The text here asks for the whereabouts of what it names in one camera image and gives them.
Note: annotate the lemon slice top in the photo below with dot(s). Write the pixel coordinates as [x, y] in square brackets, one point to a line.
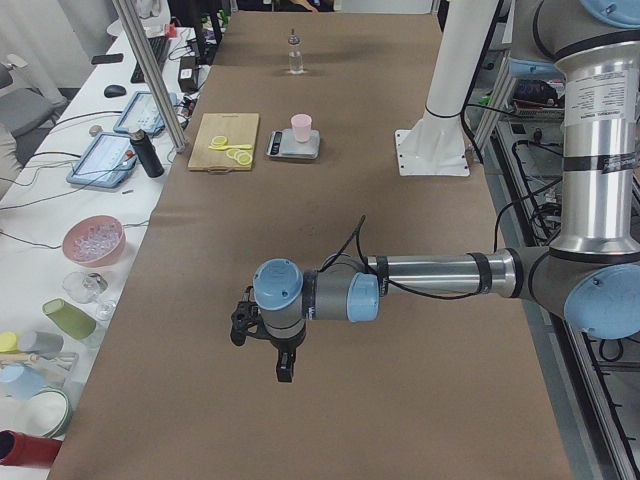
[244, 159]

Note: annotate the pink bowl with ice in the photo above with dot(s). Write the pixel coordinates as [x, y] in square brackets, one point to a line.
[95, 241]

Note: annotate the digital kitchen scale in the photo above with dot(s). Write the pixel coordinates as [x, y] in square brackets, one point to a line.
[282, 144]

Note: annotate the near teach pendant tablet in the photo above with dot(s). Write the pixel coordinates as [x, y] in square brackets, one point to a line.
[107, 162]

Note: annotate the far teach pendant tablet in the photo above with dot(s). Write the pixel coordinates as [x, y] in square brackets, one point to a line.
[141, 111]

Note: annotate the black thermos bottle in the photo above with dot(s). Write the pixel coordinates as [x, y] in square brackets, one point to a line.
[145, 151]

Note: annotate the white green rimmed bowl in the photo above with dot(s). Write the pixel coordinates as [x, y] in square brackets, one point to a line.
[46, 414]

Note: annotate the grey office chair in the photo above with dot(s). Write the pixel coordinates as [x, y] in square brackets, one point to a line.
[23, 110]

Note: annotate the bamboo cutting board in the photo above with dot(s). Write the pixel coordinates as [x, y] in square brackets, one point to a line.
[239, 128]

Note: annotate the lemon slice bottom front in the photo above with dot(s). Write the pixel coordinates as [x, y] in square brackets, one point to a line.
[219, 141]

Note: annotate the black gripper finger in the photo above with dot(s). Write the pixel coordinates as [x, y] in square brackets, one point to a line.
[245, 319]
[285, 366]

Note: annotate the aluminium frame post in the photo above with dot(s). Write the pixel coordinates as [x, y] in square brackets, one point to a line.
[144, 56]

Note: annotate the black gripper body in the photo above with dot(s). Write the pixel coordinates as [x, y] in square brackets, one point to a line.
[283, 347]

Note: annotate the black smartphone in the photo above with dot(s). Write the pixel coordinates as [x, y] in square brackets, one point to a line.
[107, 59]

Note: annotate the yellow cup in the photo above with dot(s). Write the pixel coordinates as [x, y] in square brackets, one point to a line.
[9, 342]

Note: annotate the grey cup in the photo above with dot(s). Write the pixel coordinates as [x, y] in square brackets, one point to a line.
[45, 344]

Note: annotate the teach pendant tablet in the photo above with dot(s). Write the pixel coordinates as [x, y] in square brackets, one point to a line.
[107, 162]
[141, 111]

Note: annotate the black computer mouse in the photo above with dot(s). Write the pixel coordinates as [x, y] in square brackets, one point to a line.
[114, 91]

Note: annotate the clear glass sauce bottle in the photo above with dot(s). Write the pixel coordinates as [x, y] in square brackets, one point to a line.
[296, 65]

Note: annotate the green plastic cup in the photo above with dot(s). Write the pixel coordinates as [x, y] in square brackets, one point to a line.
[70, 319]

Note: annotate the light blue cup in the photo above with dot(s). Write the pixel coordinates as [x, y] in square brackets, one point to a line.
[21, 381]

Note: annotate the pink plastic cup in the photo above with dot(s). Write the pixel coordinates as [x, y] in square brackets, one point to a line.
[301, 125]

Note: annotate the red cylinder container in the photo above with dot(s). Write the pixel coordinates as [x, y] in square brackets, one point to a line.
[20, 449]

